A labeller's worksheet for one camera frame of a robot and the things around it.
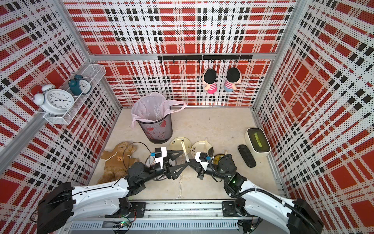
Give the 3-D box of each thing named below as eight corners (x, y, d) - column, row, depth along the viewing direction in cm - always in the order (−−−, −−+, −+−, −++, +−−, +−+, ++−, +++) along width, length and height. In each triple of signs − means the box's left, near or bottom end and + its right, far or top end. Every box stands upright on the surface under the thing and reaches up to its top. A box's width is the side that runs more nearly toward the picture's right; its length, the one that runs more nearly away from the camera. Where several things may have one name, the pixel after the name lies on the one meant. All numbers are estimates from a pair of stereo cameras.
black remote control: (248, 168, 90) (250, 166, 87) (237, 147, 99) (237, 145, 97) (256, 166, 91) (257, 164, 88) (243, 145, 100) (244, 143, 98)
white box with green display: (249, 157, 94) (252, 153, 89) (242, 132, 106) (244, 127, 102) (268, 157, 93) (272, 153, 89) (260, 132, 106) (262, 127, 102)
